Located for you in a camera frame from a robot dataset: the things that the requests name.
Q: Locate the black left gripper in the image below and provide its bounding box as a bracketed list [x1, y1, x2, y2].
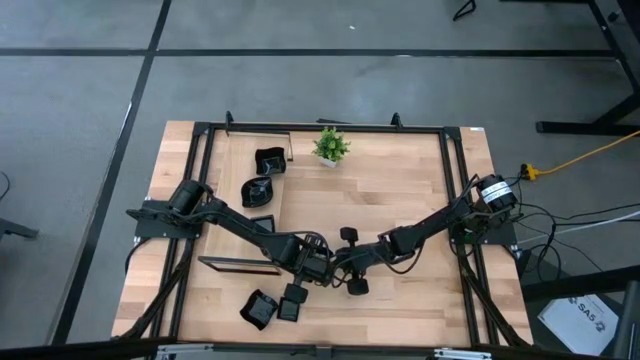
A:
[283, 232, 335, 305]

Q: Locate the grey furniture leg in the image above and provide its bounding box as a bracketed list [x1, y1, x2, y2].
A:
[0, 217, 40, 242]

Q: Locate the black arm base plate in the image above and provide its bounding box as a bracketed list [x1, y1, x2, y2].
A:
[133, 199, 205, 240]
[446, 219, 517, 246]

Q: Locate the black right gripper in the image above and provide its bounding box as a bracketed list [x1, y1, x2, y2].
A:
[331, 226, 389, 296]

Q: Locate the green plant in white pot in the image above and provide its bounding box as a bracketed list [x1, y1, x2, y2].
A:
[312, 125, 352, 169]

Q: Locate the white floor cable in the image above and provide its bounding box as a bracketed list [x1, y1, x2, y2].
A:
[516, 209, 640, 246]

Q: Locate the grey metal post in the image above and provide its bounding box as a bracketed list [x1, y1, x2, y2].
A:
[612, 279, 640, 360]

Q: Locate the black desk base bar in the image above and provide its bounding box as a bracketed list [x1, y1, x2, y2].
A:
[519, 263, 640, 303]
[535, 89, 640, 137]

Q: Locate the black overhead rig bar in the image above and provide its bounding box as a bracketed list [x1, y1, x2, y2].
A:
[0, 337, 640, 360]

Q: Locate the black cable bundle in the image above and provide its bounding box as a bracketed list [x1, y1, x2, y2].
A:
[118, 238, 197, 341]
[455, 243, 527, 347]

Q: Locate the yellow extension cord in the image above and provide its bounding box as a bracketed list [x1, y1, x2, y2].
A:
[522, 128, 640, 182]

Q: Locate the black bent floor rod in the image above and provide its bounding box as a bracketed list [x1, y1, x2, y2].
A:
[451, 0, 478, 23]

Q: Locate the wooden shelf with black frame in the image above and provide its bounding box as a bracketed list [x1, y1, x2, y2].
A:
[197, 128, 294, 277]

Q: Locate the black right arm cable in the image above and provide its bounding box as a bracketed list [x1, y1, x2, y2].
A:
[383, 242, 427, 276]

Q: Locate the white paper sign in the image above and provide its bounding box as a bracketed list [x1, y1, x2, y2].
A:
[537, 293, 622, 357]

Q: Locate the black floor cable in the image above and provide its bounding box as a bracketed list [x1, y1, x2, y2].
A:
[492, 174, 640, 284]

